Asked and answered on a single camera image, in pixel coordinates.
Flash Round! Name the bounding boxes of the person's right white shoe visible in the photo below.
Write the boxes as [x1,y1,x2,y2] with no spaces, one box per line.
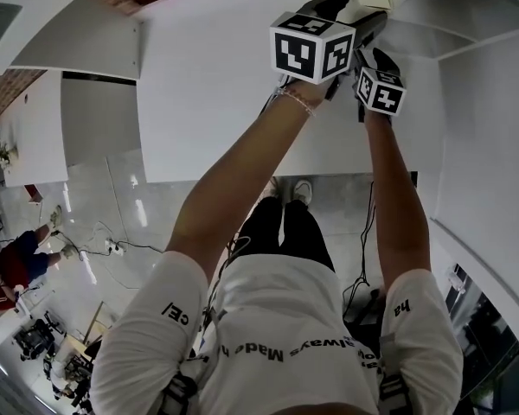
[292,179,314,206]

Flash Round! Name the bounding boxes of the person's right forearm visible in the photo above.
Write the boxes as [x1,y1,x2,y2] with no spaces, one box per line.
[362,109,432,294]

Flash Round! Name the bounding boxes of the black hanging cable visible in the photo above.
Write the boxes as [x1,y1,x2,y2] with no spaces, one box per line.
[341,181,378,316]

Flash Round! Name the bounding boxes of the white side table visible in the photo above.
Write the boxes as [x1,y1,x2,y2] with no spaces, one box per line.
[0,70,69,188]

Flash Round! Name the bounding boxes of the black wheeled equipment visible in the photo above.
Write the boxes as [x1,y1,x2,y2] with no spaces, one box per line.
[13,310,58,363]

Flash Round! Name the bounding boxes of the glass window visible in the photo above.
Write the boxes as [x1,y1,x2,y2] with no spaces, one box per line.
[444,263,519,415]

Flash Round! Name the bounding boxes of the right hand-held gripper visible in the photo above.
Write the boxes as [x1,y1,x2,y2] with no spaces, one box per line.
[355,48,407,123]

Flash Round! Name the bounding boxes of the thin floor cable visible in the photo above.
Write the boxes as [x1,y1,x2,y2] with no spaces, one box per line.
[80,220,168,288]

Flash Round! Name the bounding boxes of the white cabinet panel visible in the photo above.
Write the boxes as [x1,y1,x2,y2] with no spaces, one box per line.
[7,0,144,82]

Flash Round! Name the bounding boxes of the white flower bouquet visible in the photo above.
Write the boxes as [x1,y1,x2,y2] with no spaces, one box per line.
[0,139,20,174]

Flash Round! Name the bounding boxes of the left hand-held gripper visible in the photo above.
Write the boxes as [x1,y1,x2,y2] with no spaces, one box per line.
[269,0,389,101]

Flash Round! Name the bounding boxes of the beaded bracelet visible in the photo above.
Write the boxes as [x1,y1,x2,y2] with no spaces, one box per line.
[279,86,317,118]

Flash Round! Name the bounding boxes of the white printed t-shirt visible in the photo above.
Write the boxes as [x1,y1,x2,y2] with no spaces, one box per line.
[88,248,465,415]

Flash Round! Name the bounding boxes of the person's left forearm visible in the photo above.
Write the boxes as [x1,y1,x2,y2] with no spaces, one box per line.
[163,78,335,268]

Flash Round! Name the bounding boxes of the grey shoulder strap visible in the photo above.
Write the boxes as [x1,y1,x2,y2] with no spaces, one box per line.
[377,334,411,415]
[157,368,200,415]

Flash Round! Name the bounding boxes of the black cable bundle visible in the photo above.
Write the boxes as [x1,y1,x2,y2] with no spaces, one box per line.
[201,230,253,335]

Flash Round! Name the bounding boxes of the red stool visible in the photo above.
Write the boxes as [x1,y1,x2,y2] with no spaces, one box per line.
[22,182,43,207]

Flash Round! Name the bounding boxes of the black trousers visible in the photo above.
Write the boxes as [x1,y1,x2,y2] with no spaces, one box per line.
[231,195,336,272]

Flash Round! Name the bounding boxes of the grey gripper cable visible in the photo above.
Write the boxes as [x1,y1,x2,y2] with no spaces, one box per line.
[258,74,287,117]

